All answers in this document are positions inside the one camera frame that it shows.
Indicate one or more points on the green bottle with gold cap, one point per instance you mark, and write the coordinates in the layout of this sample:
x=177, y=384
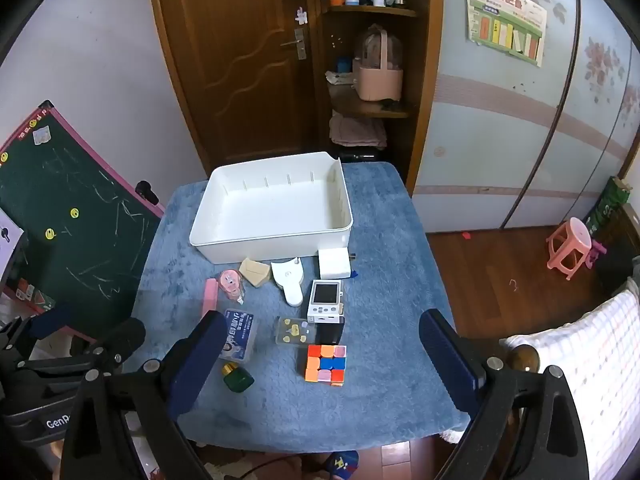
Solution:
x=236, y=379

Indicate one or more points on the pink plastic stool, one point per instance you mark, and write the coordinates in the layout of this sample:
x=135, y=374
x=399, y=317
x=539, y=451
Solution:
x=570, y=247

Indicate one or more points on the pink rectangular box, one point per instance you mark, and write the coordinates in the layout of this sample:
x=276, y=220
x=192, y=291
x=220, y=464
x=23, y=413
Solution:
x=210, y=297

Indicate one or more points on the green patterned bag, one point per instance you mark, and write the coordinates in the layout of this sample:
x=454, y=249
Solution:
x=607, y=207

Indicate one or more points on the blue small container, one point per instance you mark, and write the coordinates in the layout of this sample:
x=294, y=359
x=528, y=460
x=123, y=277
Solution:
x=343, y=65

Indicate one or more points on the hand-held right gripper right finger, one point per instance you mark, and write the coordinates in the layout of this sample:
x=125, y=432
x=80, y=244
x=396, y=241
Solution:
x=448, y=362

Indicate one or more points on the blue slipper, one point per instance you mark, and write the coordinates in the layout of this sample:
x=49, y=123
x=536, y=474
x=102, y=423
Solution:
x=341, y=464

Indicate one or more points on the white plastic storage bin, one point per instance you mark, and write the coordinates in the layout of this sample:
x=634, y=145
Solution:
x=272, y=205

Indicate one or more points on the clear box with blue label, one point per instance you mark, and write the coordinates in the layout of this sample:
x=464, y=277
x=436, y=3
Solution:
x=239, y=337

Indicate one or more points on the white paddle-shaped device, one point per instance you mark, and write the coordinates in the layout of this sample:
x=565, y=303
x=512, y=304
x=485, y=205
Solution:
x=289, y=277

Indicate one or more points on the pink correction tape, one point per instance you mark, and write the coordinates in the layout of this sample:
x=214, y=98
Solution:
x=231, y=284

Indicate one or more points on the colourful wall poster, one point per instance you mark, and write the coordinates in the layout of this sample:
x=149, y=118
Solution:
x=505, y=17

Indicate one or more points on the black small box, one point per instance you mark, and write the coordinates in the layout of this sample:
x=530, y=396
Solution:
x=331, y=331

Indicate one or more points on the brown wooden door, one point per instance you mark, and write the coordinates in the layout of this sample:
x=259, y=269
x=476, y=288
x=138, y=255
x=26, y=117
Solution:
x=235, y=60

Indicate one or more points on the wooden corner shelf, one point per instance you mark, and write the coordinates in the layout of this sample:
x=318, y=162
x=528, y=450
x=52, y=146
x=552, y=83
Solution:
x=420, y=85

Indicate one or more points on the white tissue packet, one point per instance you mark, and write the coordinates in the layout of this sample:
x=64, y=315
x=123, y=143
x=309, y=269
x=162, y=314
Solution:
x=340, y=78

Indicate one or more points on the colourful puzzle cube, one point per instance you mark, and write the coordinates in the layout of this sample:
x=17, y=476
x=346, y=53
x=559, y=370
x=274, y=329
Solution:
x=325, y=364

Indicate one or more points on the beige angular block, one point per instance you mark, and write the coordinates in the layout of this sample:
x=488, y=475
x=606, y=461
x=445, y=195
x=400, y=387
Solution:
x=254, y=272

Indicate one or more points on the green chalkboard with pink frame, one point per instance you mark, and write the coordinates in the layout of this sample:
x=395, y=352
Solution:
x=75, y=220

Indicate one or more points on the white cube charger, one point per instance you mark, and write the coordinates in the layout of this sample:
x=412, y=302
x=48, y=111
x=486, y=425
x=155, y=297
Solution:
x=333, y=263

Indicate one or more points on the white checked towel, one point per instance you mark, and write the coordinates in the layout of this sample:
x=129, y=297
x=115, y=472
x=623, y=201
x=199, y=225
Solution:
x=600, y=375

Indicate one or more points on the folded pink towel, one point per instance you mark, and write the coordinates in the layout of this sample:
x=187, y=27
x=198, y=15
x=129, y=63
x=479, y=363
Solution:
x=357, y=131

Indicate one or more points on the clear box with yellow pieces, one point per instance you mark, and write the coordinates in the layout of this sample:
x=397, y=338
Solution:
x=294, y=331

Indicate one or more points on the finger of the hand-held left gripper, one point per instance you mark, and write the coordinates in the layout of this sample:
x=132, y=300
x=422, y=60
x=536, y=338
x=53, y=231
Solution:
x=117, y=341
x=52, y=317

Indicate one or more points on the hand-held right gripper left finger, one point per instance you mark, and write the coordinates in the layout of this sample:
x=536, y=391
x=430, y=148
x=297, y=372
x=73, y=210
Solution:
x=199, y=355

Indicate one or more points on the white handheld game console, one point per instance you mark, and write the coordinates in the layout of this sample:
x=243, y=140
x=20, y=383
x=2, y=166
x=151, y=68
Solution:
x=325, y=300

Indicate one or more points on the pink small toy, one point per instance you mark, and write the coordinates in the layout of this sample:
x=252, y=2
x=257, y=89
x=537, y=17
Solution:
x=597, y=251

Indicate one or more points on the floral sliding wardrobe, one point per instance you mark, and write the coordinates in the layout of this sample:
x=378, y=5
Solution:
x=525, y=135

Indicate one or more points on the black chalkboard knob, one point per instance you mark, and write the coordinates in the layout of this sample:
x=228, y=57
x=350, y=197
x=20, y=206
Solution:
x=147, y=192

